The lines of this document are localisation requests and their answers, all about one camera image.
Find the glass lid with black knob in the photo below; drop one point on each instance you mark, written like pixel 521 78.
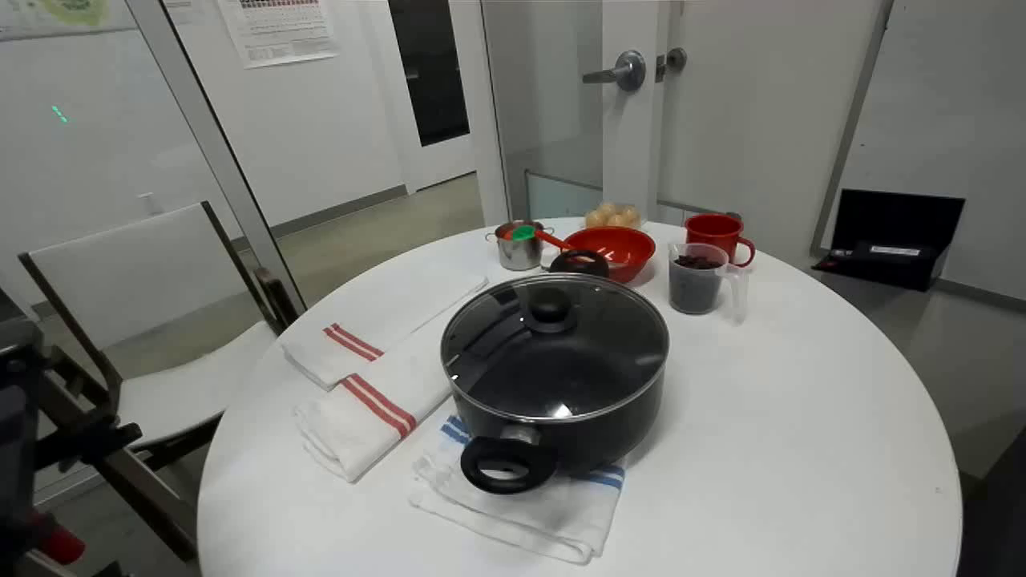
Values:
pixel 605 354

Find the white tea towel red stripes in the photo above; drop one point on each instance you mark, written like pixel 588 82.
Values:
pixel 372 309
pixel 354 431

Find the white tea towel blue stripes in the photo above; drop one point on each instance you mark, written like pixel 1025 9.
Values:
pixel 533 514

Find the small steel cup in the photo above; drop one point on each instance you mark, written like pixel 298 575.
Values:
pixel 516 252

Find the black ladle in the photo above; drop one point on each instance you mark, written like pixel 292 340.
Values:
pixel 579 264

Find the red bowl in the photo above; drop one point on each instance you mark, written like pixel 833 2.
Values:
pixel 626 252

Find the pale yellow round items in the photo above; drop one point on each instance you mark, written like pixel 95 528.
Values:
pixel 614 217

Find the black cooking pot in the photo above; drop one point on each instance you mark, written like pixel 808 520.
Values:
pixel 581 436

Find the clear measuring cup dark contents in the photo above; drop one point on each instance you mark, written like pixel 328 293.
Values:
pixel 694 285

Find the red mug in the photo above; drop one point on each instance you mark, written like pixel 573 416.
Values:
pixel 714 232

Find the white door with dark window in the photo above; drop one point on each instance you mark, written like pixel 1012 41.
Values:
pixel 428 76

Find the silver door lock knob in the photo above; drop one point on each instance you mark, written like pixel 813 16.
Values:
pixel 670 61

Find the white paper poster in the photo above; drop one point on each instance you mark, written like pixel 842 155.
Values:
pixel 278 27

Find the white folding chair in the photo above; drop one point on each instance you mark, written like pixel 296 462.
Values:
pixel 138 274

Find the black equipment stand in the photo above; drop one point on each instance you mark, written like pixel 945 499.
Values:
pixel 28 426

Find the glass door with white frame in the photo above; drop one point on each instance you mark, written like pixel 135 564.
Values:
pixel 749 117

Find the wall poster with green print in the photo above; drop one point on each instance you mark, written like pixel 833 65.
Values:
pixel 64 13

